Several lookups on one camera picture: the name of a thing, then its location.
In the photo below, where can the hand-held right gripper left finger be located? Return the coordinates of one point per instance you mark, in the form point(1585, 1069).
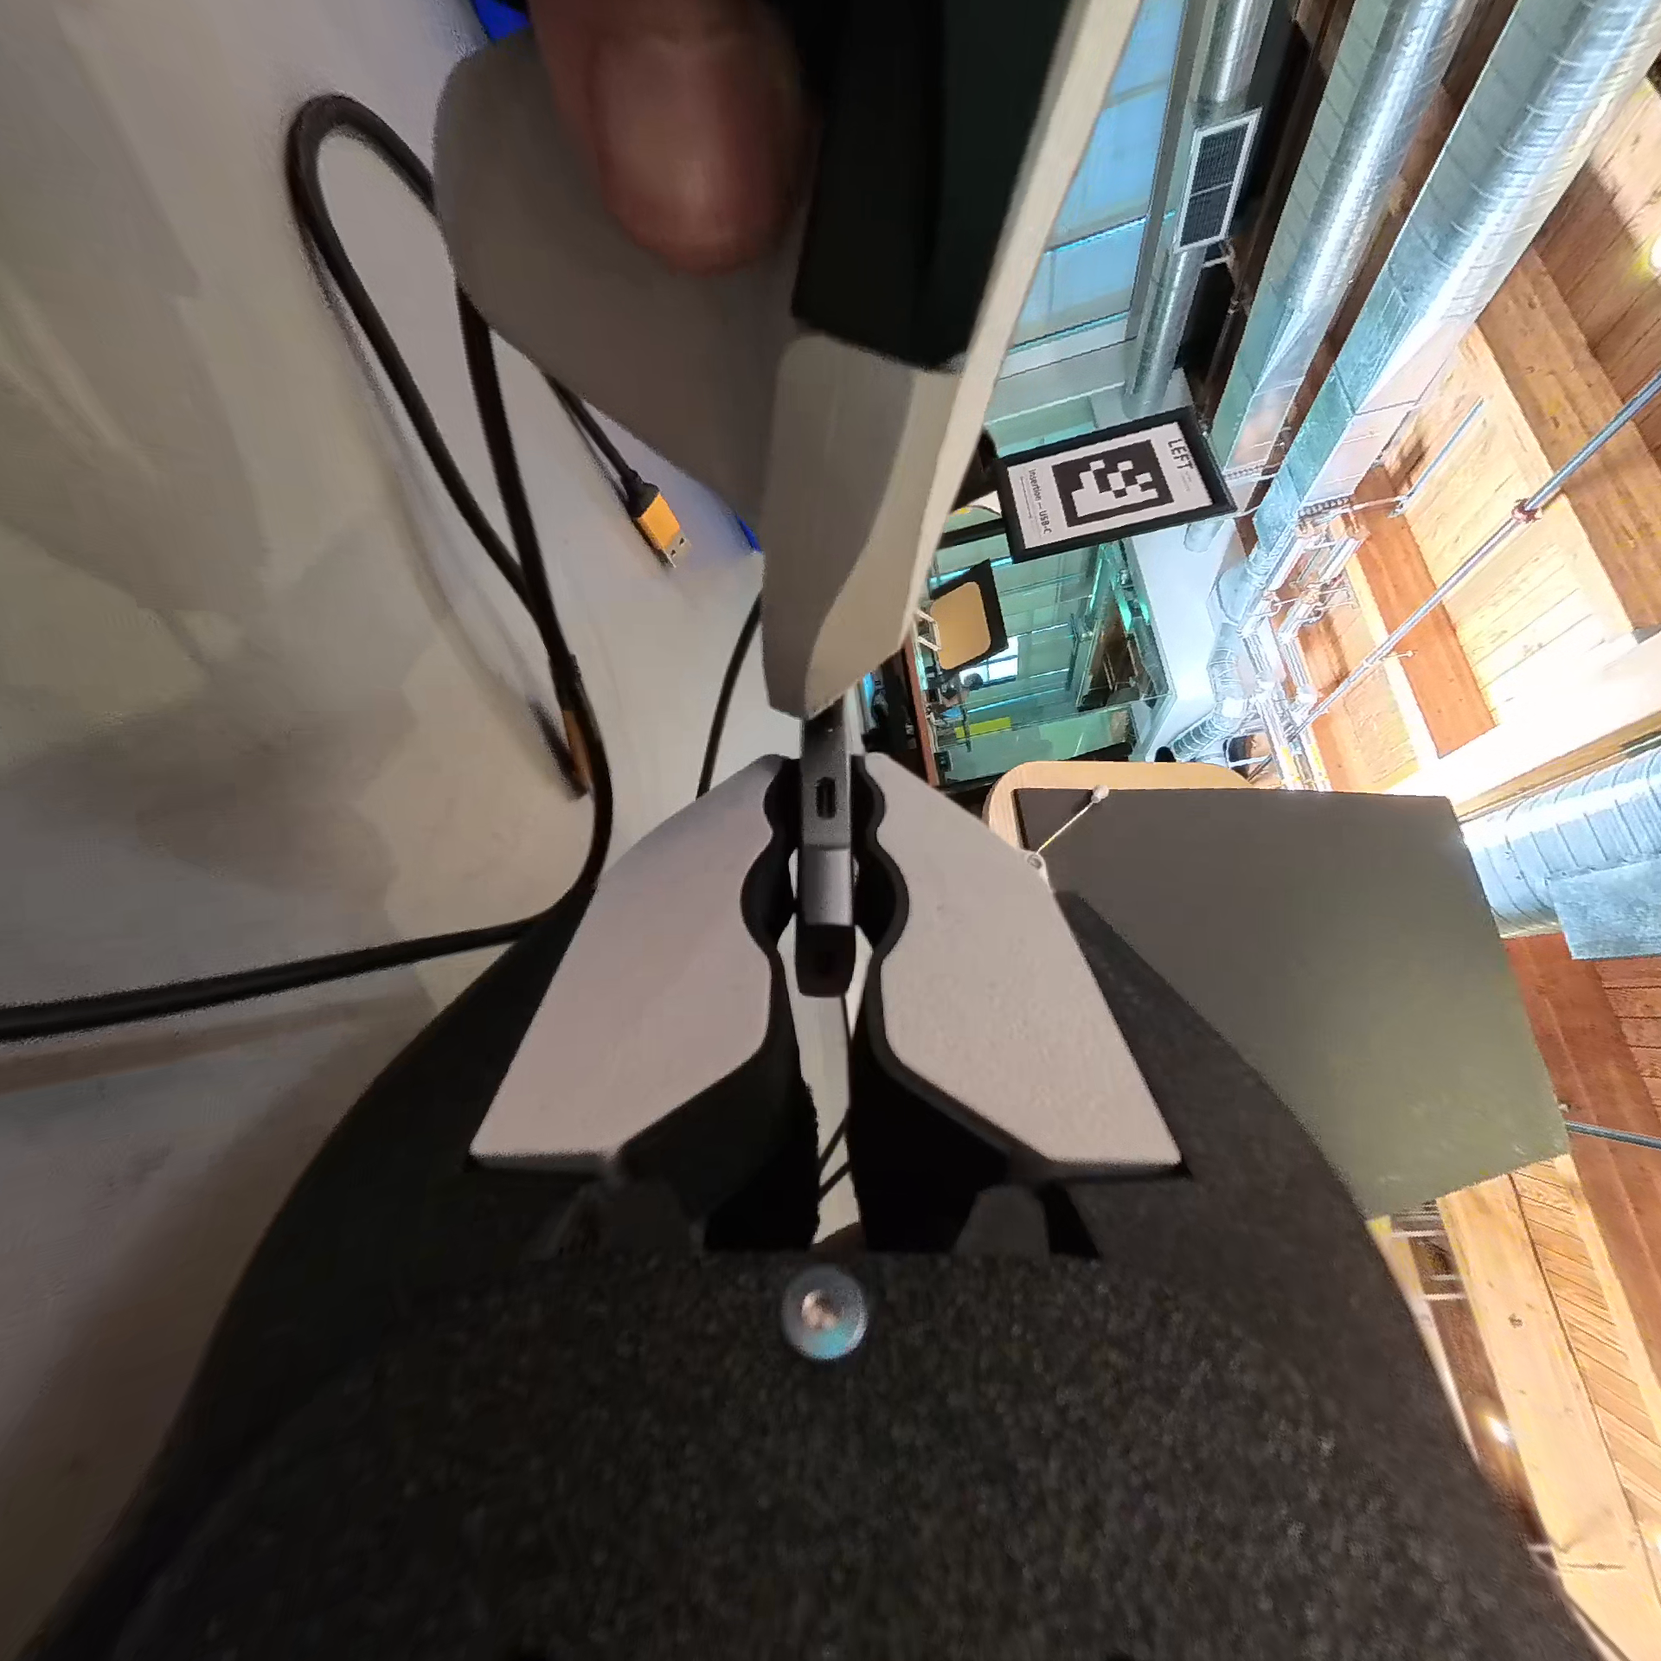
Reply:
point(624, 1013)

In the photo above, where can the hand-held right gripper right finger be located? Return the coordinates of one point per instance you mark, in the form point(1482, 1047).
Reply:
point(1013, 1013)

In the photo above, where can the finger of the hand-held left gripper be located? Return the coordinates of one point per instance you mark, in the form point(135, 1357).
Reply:
point(857, 519)

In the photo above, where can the dark grey usb hub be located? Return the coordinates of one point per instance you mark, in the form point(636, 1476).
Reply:
point(826, 883)

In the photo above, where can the person's left hand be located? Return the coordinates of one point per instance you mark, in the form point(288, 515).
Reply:
point(689, 129)

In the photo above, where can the wooden back chair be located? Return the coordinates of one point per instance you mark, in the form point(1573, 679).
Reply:
point(968, 620)

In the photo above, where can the framed marker sign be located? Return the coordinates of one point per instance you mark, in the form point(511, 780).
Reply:
point(1116, 483)

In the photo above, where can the black grid panel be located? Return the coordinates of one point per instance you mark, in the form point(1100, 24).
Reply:
point(1221, 183)

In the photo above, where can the black wood-rimmed board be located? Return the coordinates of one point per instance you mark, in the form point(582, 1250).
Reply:
point(1298, 987)

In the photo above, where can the silver ventilation duct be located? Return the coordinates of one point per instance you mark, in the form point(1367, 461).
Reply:
point(1403, 195)
point(1571, 843)

